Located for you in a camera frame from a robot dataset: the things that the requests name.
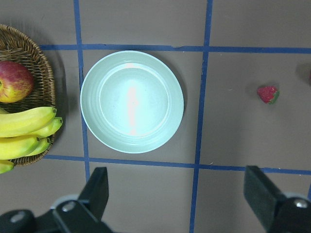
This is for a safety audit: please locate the brown wicker basket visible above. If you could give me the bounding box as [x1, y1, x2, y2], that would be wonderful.
[0, 23, 57, 167]

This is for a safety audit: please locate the red apple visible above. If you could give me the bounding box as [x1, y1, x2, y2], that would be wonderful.
[0, 61, 35, 103]

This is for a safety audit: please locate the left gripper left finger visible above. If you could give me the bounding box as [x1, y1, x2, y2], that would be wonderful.
[78, 167, 108, 221]

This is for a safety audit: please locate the light green plate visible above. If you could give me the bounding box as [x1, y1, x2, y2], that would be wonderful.
[80, 50, 184, 154]

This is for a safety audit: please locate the strawberry one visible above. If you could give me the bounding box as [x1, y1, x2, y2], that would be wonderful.
[257, 85, 280, 104]

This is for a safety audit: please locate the yellow banana bunch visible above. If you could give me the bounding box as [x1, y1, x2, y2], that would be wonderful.
[0, 107, 63, 174]

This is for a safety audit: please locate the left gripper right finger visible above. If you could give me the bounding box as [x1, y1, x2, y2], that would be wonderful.
[243, 166, 287, 232]

